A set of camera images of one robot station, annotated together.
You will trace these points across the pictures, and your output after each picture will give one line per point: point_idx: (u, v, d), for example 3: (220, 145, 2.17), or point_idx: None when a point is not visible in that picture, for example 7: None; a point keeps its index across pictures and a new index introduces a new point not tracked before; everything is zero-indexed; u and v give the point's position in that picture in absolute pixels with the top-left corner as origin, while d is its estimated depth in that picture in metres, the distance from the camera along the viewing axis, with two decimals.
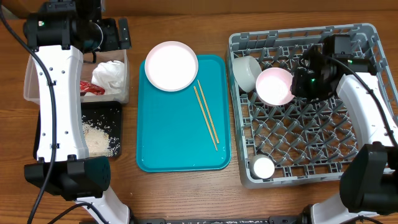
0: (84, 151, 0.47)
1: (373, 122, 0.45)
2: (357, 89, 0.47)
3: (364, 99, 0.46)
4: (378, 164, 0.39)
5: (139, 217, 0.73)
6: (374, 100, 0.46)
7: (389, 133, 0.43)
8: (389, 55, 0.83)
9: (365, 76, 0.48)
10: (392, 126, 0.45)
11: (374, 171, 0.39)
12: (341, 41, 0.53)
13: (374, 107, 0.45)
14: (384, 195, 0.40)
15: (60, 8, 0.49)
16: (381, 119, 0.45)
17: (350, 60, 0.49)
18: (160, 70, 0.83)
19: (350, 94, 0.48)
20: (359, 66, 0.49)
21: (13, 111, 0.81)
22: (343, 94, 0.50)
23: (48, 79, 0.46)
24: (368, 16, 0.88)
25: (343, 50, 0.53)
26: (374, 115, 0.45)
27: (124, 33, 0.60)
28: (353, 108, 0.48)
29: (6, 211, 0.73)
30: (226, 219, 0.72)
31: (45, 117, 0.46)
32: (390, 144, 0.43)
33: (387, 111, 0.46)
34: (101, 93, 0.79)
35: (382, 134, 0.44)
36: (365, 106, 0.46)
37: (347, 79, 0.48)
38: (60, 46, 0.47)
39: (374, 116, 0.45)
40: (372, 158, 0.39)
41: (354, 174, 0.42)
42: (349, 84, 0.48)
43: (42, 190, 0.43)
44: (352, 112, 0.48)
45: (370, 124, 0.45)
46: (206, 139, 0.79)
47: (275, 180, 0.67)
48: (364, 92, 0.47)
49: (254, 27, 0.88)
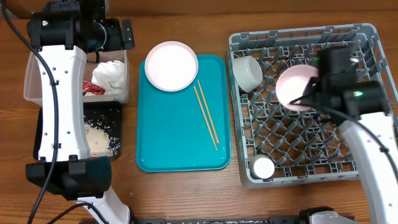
0: (86, 151, 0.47)
1: (391, 200, 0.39)
2: (368, 144, 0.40)
3: (377, 160, 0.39)
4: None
5: (140, 217, 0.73)
6: (388, 162, 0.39)
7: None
8: (388, 55, 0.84)
9: (377, 117, 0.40)
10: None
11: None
12: (341, 56, 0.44)
13: (390, 175, 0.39)
14: None
15: (64, 7, 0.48)
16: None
17: (358, 93, 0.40)
18: (161, 70, 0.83)
19: (359, 149, 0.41)
20: (366, 102, 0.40)
21: (13, 111, 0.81)
22: (347, 139, 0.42)
23: (51, 79, 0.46)
24: (368, 16, 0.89)
25: (342, 68, 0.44)
26: (392, 188, 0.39)
27: (128, 33, 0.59)
28: (362, 167, 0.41)
29: (5, 211, 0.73)
30: (225, 219, 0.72)
31: (46, 116, 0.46)
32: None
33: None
34: (101, 93, 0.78)
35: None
36: (380, 174, 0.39)
37: (356, 129, 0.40)
38: (63, 46, 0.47)
39: (390, 189, 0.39)
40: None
41: None
42: (358, 135, 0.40)
43: (43, 190, 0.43)
44: (362, 172, 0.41)
45: (386, 201, 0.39)
46: (206, 139, 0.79)
47: (275, 180, 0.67)
48: (377, 150, 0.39)
49: (254, 27, 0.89)
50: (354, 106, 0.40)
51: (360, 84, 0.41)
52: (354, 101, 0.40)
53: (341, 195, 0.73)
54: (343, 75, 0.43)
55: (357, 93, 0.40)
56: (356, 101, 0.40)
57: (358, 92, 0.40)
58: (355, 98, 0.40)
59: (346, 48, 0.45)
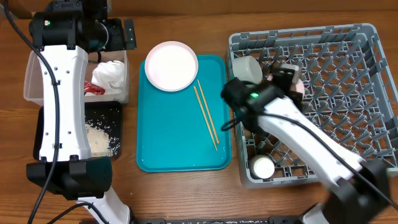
0: (86, 152, 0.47)
1: (321, 157, 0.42)
2: (282, 124, 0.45)
3: (293, 132, 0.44)
4: (351, 199, 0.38)
5: (139, 217, 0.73)
6: (303, 129, 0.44)
7: (339, 161, 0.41)
8: (388, 55, 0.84)
9: (280, 104, 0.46)
10: (336, 147, 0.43)
11: (354, 206, 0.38)
12: (234, 84, 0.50)
13: (309, 139, 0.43)
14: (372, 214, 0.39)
15: (66, 8, 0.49)
16: (324, 149, 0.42)
17: (254, 94, 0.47)
18: (161, 70, 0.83)
19: (279, 132, 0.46)
20: (263, 96, 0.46)
21: (13, 111, 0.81)
22: (270, 130, 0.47)
23: (52, 79, 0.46)
24: (368, 16, 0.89)
25: (240, 89, 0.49)
26: (316, 149, 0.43)
27: (129, 33, 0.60)
28: (292, 145, 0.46)
29: (5, 211, 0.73)
30: (226, 219, 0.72)
31: (47, 116, 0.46)
32: (349, 172, 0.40)
33: (319, 133, 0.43)
34: (101, 93, 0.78)
35: (334, 163, 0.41)
36: (302, 141, 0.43)
37: (267, 117, 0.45)
38: (64, 46, 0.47)
39: (316, 150, 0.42)
40: (344, 197, 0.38)
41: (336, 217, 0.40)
42: (272, 124, 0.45)
43: (44, 190, 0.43)
44: (296, 150, 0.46)
45: (319, 160, 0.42)
46: (206, 139, 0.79)
47: (275, 180, 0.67)
48: (289, 124, 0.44)
49: (254, 27, 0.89)
50: (259, 106, 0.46)
51: (256, 89, 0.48)
52: (257, 104, 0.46)
53: None
54: (242, 91, 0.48)
55: (256, 96, 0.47)
56: (259, 104, 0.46)
57: (254, 95, 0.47)
58: (258, 100, 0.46)
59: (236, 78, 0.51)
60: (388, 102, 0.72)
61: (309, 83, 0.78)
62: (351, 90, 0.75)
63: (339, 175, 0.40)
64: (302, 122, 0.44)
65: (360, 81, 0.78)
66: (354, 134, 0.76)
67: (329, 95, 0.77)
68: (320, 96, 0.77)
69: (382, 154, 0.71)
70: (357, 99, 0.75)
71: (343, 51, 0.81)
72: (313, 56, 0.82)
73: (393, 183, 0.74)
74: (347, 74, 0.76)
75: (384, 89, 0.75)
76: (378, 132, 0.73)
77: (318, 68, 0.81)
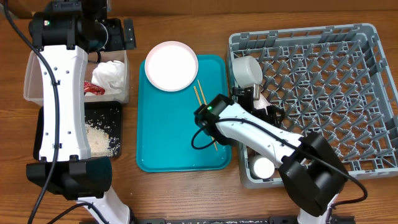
0: (86, 152, 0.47)
1: (267, 143, 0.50)
2: (232, 125, 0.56)
3: (242, 128, 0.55)
4: (300, 175, 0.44)
5: (139, 217, 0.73)
6: (249, 124, 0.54)
7: (281, 142, 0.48)
8: (388, 55, 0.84)
9: (229, 110, 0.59)
10: (278, 132, 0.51)
11: (304, 179, 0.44)
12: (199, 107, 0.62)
13: (256, 131, 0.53)
14: (326, 186, 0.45)
15: (66, 8, 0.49)
16: (268, 136, 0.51)
17: (209, 107, 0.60)
18: (160, 69, 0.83)
19: (234, 132, 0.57)
20: (217, 108, 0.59)
21: (13, 111, 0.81)
22: (229, 134, 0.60)
23: (52, 79, 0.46)
24: (368, 16, 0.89)
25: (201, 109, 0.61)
26: (263, 138, 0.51)
27: (129, 33, 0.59)
28: (246, 141, 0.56)
29: (6, 211, 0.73)
30: (226, 219, 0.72)
31: (47, 116, 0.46)
32: (291, 150, 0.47)
33: (265, 126, 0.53)
34: (101, 93, 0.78)
35: (278, 145, 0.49)
36: (250, 134, 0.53)
37: (221, 123, 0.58)
38: (64, 46, 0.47)
39: (263, 139, 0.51)
40: (292, 175, 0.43)
41: (298, 196, 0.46)
42: (226, 126, 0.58)
43: (44, 190, 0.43)
44: (251, 144, 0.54)
45: (267, 145, 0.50)
46: (205, 139, 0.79)
47: (275, 180, 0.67)
48: (239, 124, 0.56)
49: (254, 27, 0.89)
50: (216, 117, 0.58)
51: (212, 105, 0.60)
52: (216, 117, 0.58)
53: (341, 195, 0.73)
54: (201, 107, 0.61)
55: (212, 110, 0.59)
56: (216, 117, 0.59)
57: (209, 109, 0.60)
58: (214, 114, 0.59)
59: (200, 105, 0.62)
60: (388, 102, 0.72)
61: (310, 83, 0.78)
62: (351, 90, 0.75)
63: (283, 154, 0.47)
64: (249, 120, 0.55)
65: (360, 81, 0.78)
66: (354, 134, 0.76)
67: (329, 95, 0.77)
68: (320, 96, 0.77)
69: (382, 154, 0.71)
70: (357, 99, 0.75)
71: (343, 51, 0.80)
72: (313, 56, 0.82)
73: (393, 183, 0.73)
74: (347, 74, 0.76)
75: (384, 89, 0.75)
76: (379, 132, 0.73)
77: (318, 68, 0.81)
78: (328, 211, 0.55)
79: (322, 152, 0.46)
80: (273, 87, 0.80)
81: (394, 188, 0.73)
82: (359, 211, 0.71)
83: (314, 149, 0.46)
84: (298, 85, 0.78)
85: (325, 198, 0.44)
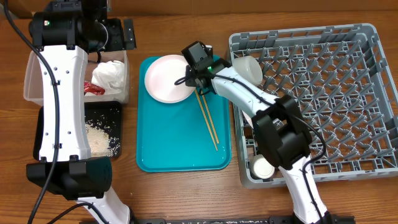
0: (86, 152, 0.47)
1: (249, 99, 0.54)
2: (224, 83, 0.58)
3: (232, 88, 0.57)
4: (267, 126, 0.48)
5: (139, 217, 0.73)
6: (238, 84, 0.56)
7: (259, 99, 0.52)
8: (388, 55, 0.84)
9: (226, 70, 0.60)
10: (260, 92, 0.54)
11: (271, 129, 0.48)
12: (195, 49, 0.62)
13: (243, 90, 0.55)
14: (290, 141, 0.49)
15: (66, 7, 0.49)
16: (250, 94, 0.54)
17: (209, 68, 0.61)
18: (160, 86, 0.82)
19: (225, 90, 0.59)
20: (217, 70, 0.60)
21: (13, 111, 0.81)
22: (221, 92, 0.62)
23: (52, 79, 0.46)
24: (368, 16, 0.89)
25: (201, 56, 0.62)
26: (245, 95, 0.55)
27: (129, 33, 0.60)
28: (234, 99, 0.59)
29: (6, 211, 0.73)
30: (226, 219, 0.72)
31: (47, 117, 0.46)
32: (267, 106, 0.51)
33: (252, 86, 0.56)
34: (101, 93, 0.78)
35: (258, 102, 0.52)
36: (237, 93, 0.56)
37: (216, 81, 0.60)
38: (64, 46, 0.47)
39: (246, 97, 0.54)
40: (262, 123, 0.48)
41: (262, 144, 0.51)
42: (219, 83, 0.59)
43: (44, 190, 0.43)
44: (238, 103, 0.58)
45: (247, 101, 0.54)
46: (205, 138, 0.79)
47: (275, 180, 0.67)
48: (230, 83, 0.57)
49: (254, 27, 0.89)
50: (197, 71, 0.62)
51: (196, 53, 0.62)
52: (194, 63, 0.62)
53: (341, 195, 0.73)
54: (201, 60, 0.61)
55: (196, 55, 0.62)
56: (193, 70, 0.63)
57: (209, 68, 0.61)
58: (193, 60, 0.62)
59: (196, 43, 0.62)
60: (388, 102, 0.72)
61: (310, 83, 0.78)
62: (351, 90, 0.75)
63: (258, 109, 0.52)
64: (239, 80, 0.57)
65: (360, 81, 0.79)
66: (354, 134, 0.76)
67: (329, 95, 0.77)
68: (320, 97, 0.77)
69: (382, 154, 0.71)
70: (357, 99, 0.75)
71: (343, 51, 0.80)
72: (313, 56, 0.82)
73: (393, 183, 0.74)
74: (347, 74, 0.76)
75: (384, 89, 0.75)
76: (378, 132, 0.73)
77: (318, 68, 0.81)
78: (305, 183, 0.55)
79: (293, 112, 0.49)
80: (272, 87, 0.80)
81: (394, 188, 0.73)
82: (359, 212, 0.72)
83: (285, 110, 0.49)
84: (298, 85, 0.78)
85: (286, 151, 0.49)
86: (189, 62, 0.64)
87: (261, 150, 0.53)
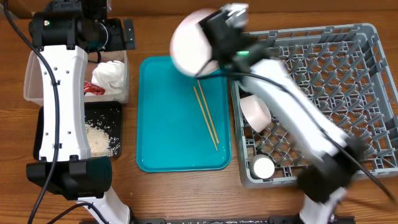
0: (86, 152, 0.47)
1: (306, 128, 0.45)
2: (267, 88, 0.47)
3: (278, 97, 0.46)
4: (334, 172, 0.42)
5: (139, 217, 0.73)
6: (286, 94, 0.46)
7: (324, 135, 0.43)
8: (388, 55, 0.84)
9: (271, 65, 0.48)
10: (320, 119, 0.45)
11: (337, 177, 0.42)
12: (216, 22, 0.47)
13: (296, 107, 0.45)
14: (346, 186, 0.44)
15: (66, 7, 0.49)
16: (309, 120, 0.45)
17: (242, 51, 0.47)
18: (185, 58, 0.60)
19: (264, 94, 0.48)
20: (252, 53, 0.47)
21: (13, 111, 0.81)
22: (253, 90, 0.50)
23: (52, 79, 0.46)
24: (368, 16, 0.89)
25: (225, 32, 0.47)
26: (302, 120, 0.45)
27: (129, 33, 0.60)
28: (273, 107, 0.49)
29: (6, 211, 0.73)
30: (225, 219, 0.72)
31: (47, 117, 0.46)
32: (333, 147, 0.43)
33: (308, 104, 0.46)
34: (101, 93, 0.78)
35: (320, 139, 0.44)
36: (288, 109, 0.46)
37: (253, 79, 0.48)
38: (64, 46, 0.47)
39: (302, 122, 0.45)
40: (328, 170, 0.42)
41: (314, 183, 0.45)
42: (258, 85, 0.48)
43: (44, 190, 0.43)
44: (283, 119, 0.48)
45: (302, 130, 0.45)
46: (206, 138, 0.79)
47: (275, 180, 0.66)
48: (277, 90, 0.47)
49: (254, 27, 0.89)
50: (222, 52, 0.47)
51: (217, 25, 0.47)
52: (217, 38, 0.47)
53: None
54: (226, 36, 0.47)
55: (218, 28, 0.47)
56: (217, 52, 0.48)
57: (241, 51, 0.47)
58: (215, 35, 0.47)
59: (219, 12, 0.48)
60: (388, 102, 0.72)
61: (310, 83, 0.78)
62: (351, 90, 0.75)
63: (322, 148, 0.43)
64: (289, 91, 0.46)
65: (360, 81, 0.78)
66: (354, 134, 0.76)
67: (329, 95, 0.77)
68: (320, 97, 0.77)
69: (382, 154, 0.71)
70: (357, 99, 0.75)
71: (343, 51, 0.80)
72: (313, 56, 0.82)
73: (393, 183, 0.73)
74: (347, 74, 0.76)
75: (384, 89, 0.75)
76: (378, 132, 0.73)
77: (318, 68, 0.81)
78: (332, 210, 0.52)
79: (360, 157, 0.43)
80: None
81: (394, 188, 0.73)
82: (359, 212, 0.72)
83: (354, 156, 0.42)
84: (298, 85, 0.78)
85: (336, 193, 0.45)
86: (211, 40, 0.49)
87: (306, 182, 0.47)
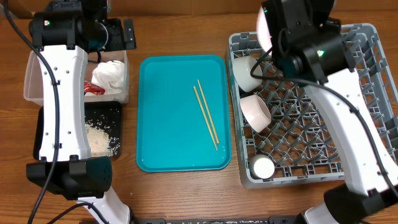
0: (86, 152, 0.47)
1: (364, 160, 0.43)
2: (337, 106, 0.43)
3: (345, 118, 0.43)
4: (375, 209, 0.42)
5: (140, 217, 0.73)
6: (357, 120, 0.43)
7: (382, 173, 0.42)
8: (389, 55, 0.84)
9: (344, 74, 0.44)
10: (383, 154, 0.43)
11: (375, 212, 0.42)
12: (291, 9, 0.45)
13: (362, 138, 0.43)
14: None
15: (66, 7, 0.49)
16: (370, 153, 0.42)
17: (321, 51, 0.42)
18: None
19: (328, 109, 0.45)
20: (327, 50, 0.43)
21: (13, 111, 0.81)
22: (313, 97, 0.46)
23: (52, 79, 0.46)
24: (368, 16, 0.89)
25: (298, 20, 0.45)
26: (364, 150, 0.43)
27: (129, 33, 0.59)
28: (331, 122, 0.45)
29: (6, 211, 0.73)
30: (226, 219, 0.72)
31: (47, 116, 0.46)
32: (385, 186, 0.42)
33: (374, 133, 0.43)
34: (101, 93, 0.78)
35: (375, 173, 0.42)
36: (352, 135, 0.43)
37: (323, 93, 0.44)
38: (64, 46, 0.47)
39: (364, 154, 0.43)
40: (371, 208, 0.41)
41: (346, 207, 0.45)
42: (327, 100, 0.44)
43: (44, 190, 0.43)
44: (337, 137, 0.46)
45: (361, 163, 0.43)
46: (206, 138, 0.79)
47: (275, 180, 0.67)
48: (345, 110, 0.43)
49: (254, 27, 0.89)
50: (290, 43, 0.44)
51: (292, 13, 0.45)
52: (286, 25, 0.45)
53: None
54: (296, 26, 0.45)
55: (291, 15, 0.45)
56: (287, 43, 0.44)
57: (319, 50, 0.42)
58: (285, 20, 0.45)
59: None
60: (388, 102, 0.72)
61: None
62: None
63: (374, 185, 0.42)
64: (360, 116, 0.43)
65: (360, 81, 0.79)
66: None
67: None
68: None
69: None
70: None
71: None
72: None
73: None
74: None
75: (384, 89, 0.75)
76: (378, 132, 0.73)
77: None
78: None
79: None
80: (272, 87, 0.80)
81: None
82: None
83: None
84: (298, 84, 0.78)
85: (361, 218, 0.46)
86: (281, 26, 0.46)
87: (339, 201, 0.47)
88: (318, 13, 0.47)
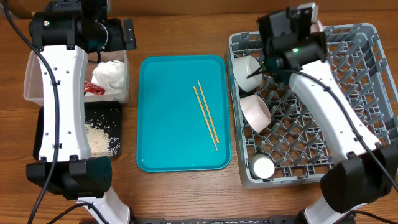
0: (86, 152, 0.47)
1: (341, 129, 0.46)
2: (311, 87, 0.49)
3: (320, 96, 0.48)
4: (358, 173, 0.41)
5: (139, 217, 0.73)
6: (330, 96, 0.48)
7: (358, 139, 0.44)
8: (389, 55, 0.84)
9: (317, 63, 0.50)
10: (359, 124, 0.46)
11: (359, 178, 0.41)
12: (277, 21, 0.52)
13: (337, 111, 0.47)
14: (365, 191, 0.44)
15: (66, 7, 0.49)
16: (346, 123, 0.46)
17: (296, 48, 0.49)
18: None
19: (306, 93, 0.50)
20: (304, 50, 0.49)
21: (13, 111, 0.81)
22: (295, 87, 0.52)
23: (52, 79, 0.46)
24: (368, 15, 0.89)
25: (283, 31, 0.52)
26: (339, 121, 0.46)
27: (129, 33, 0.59)
28: (311, 106, 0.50)
29: (5, 211, 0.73)
30: (225, 219, 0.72)
31: (47, 117, 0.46)
32: (364, 151, 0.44)
33: (349, 109, 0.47)
34: (101, 93, 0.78)
35: (352, 139, 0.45)
36: (328, 110, 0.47)
37: (300, 77, 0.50)
38: (64, 46, 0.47)
39: (339, 124, 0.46)
40: (353, 171, 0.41)
41: (334, 183, 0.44)
42: (303, 83, 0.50)
43: (44, 190, 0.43)
44: (318, 117, 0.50)
45: (337, 131, 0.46)
46: (206, 138, 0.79)
47: (275, 180, 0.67)
48: (320, 89, 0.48)
49: (254, 26, 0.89)
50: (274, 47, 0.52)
51: (277, 24, 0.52)
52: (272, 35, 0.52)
53: None
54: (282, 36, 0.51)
55: (276, 27, 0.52)
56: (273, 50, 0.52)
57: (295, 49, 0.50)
58: (271, 32, 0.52)
59: (282, 12, 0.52)
60: (388, 102, 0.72)
61: None
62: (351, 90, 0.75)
63: (352, 149, 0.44)
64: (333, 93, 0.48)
65: (360, 81, 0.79)
66: None
67: None
68: None
69: None
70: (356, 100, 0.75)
71: (343, 51, 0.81)
72: None
73: None
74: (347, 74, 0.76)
75: (384, 89, 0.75)
76: (378, 132, 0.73)
77: None
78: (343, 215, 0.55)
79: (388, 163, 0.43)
80: (272, 87, 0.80)
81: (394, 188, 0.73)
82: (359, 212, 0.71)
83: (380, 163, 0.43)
84: None
85: (355, 200, 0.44)
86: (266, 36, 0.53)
87: (328, 183, 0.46)
88: (304, 26, 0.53)
